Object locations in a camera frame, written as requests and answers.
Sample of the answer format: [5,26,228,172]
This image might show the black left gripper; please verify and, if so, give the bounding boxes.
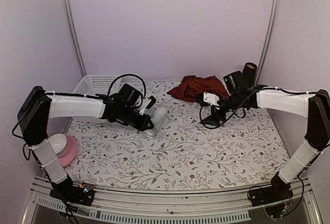
[119,105,153,131]

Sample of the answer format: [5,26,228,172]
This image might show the blue orange patterned towel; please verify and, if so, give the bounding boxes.
[145,107,167,138]

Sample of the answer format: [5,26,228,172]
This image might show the dark red towel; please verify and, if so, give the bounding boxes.
[167,75,229,102]

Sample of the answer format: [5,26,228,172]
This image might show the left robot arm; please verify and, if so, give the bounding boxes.
[15,84,156,200]

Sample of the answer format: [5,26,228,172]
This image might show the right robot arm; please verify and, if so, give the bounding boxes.
[196,70,329,201]

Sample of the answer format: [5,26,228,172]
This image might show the floral tablecloth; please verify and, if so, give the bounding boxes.
[66,82,289,190]

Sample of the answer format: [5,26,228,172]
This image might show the black cylinder cup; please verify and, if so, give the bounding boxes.
[242,62,257,87]

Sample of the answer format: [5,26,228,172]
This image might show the white plastic basket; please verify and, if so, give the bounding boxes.
[71,75,123,94]

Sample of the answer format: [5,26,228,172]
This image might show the pink plate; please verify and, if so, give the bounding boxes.
[58,134,78,167]

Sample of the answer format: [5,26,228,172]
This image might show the white bowl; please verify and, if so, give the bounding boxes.
[48,134,68,157]

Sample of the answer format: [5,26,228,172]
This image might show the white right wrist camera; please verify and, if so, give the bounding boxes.
[195,92,220,106]

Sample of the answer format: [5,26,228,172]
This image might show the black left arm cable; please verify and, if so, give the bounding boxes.
[107,73,147,98]

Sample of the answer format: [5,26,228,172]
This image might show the right aluminium frame post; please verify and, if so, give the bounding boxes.
[255,0,281,84]

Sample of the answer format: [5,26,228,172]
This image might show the aluminium frame post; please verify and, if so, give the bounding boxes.
[255,0,281,84]
[62,0,87,77]

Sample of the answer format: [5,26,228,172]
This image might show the front aluminium rail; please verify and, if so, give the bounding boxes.
[20,177,325,223]

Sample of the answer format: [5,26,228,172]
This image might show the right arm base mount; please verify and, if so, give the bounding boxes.
[247,174,293,206]

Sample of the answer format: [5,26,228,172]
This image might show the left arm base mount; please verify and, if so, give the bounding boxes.
[50,182,95,206]

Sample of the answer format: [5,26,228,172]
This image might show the left aluminium frame post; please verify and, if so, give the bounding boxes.
[62,0,87,77]

